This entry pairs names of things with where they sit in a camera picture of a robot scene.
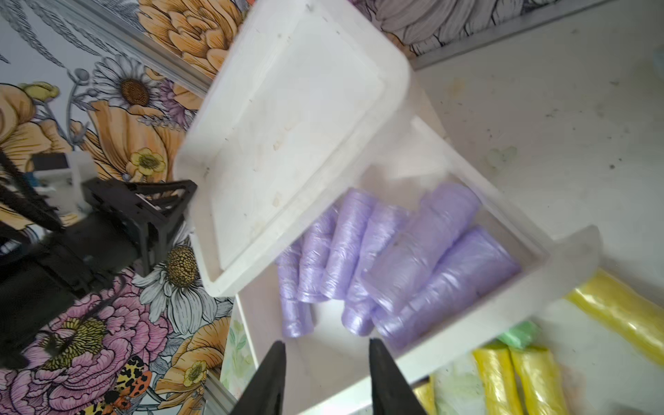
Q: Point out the purple bag roll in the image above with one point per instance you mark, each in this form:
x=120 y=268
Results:
x=356 y=209
x=383 y=224
x=317 y=241
x=297 y=319
x=407 y=262

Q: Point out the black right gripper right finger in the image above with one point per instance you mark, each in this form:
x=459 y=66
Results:
x=391 y=393

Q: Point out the yellow bag roll back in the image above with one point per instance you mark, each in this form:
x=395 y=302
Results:
x=622 y=310

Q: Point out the purple bag roll front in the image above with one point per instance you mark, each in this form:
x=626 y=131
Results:
x=356 y=209

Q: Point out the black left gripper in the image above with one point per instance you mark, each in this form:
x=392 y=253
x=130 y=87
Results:
x=121 y=222

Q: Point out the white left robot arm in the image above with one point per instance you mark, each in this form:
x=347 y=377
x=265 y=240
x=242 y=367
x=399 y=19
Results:
x=36 y=285

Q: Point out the purple bag roll back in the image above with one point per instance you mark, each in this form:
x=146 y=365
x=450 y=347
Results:
x=297 y=319

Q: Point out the yellow bag roll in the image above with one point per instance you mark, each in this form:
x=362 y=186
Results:
x=622 y=310
x=497 y=374
x=541 y=380

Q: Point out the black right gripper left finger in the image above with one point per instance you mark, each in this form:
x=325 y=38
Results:
x=264 y=394

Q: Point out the floral table mat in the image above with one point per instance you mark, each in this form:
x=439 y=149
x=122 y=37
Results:
x=238 y=366

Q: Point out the green bag roll back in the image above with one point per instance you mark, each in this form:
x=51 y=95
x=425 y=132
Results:
x=521 y=335

